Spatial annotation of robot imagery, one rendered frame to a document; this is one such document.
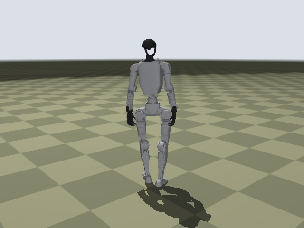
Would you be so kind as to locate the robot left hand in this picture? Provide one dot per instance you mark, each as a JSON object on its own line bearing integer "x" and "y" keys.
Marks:
{"x": 130, "y": 117}

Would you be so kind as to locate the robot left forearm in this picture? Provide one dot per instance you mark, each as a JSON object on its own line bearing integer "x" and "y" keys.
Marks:
{"x": 129, "y": 102}

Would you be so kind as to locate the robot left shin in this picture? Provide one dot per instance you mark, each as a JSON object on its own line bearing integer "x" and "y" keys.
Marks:
{"x": 145, "y": 158}

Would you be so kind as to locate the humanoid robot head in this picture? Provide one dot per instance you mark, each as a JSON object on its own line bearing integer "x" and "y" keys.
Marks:
{"x": 148, "y": 44}

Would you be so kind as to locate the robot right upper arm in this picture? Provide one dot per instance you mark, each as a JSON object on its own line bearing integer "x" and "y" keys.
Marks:
{"x": 167, "y": 75}

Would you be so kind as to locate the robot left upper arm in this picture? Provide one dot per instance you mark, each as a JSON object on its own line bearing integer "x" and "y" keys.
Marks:
{"x": 133, "y": 77}

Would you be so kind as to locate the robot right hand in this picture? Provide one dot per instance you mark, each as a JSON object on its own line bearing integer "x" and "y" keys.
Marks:
{"x": 173, "y": 116}

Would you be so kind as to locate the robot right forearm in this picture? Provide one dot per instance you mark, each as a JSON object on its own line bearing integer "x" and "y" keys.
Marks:
{"x": 171, "y": 97}

